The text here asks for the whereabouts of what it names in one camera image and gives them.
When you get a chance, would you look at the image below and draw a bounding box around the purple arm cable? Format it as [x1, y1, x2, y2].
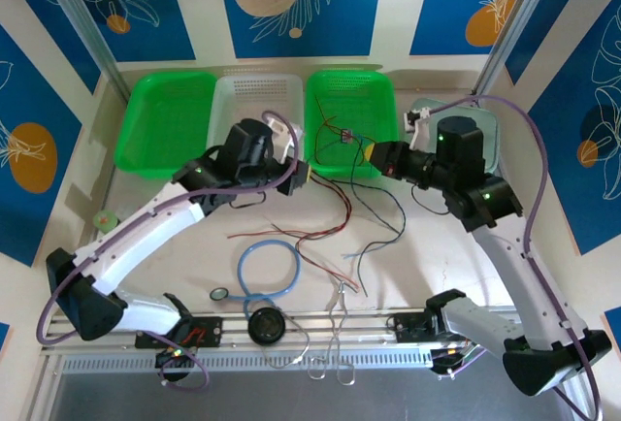
[429, 94, 603, 421]
[37, 109, 301, 391]

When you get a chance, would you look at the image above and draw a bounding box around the black controller box with LED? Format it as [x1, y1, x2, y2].
[154, 346, 196, 370]
[430, 346, 472, 374]

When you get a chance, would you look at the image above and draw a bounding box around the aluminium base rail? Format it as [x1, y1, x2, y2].
[41, 311, 515, 352]

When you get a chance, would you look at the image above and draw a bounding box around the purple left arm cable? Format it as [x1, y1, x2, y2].
[37, 109, 301, 391]

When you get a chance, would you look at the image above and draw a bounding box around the aluminium frame post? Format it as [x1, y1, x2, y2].
[471, 0, 572, 97]
[33, 0, 122, 90]

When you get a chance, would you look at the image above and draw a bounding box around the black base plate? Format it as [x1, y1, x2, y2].
[134, 314, 225, 350]
[387, 312, 438, 344]

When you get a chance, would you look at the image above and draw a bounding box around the red black twisted wire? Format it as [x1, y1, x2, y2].
[226, 174, 353, 247]

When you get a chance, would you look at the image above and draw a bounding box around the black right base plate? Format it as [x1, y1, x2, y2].
[387, 312, 438, 344]

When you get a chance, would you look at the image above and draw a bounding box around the dark blue wire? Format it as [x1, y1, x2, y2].
[358, 158, 408, 247]

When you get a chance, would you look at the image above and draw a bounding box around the light blue tube loop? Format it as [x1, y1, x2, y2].
[223, 239, 303, 319]

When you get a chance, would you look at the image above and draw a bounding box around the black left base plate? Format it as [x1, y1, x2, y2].
[134, 314, 225, 350]

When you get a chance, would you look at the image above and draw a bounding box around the perforated metal cable duct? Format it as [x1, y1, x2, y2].
[60, 348, 436, 376]

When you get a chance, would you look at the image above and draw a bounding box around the green plastic basket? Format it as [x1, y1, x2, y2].
[114, 71, 218, 180]
[304, 69, 402, 180]

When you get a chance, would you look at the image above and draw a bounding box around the clear looped cable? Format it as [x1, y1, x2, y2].
[307, 279, 358, 387]

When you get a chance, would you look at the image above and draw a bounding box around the light blue wire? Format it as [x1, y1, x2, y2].
[341, 226, 408, 260]

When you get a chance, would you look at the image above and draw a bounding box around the white plastic basket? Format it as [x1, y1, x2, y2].
[207, 74, 306, 175]

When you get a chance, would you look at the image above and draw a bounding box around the pale green tray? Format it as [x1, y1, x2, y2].
[402, 95, 501, 175]

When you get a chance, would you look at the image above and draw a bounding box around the red wire with connector board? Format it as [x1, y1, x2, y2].
[309, 94, 377, 173]

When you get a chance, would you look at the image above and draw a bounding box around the thin red wire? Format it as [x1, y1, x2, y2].
[294, 241, 363, 294]

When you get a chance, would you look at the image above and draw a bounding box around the black round speaker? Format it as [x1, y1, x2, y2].
[246, 308, 285, 344]

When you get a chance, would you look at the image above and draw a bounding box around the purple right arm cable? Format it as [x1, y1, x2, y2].
[429, 94, 603, 421]

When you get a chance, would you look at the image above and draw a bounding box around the small green cup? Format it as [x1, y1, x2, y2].
[94, 210, 118, 233]

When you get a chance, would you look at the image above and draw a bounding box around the thin clear speaker wire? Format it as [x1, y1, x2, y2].
[261, 313, 311, 370]

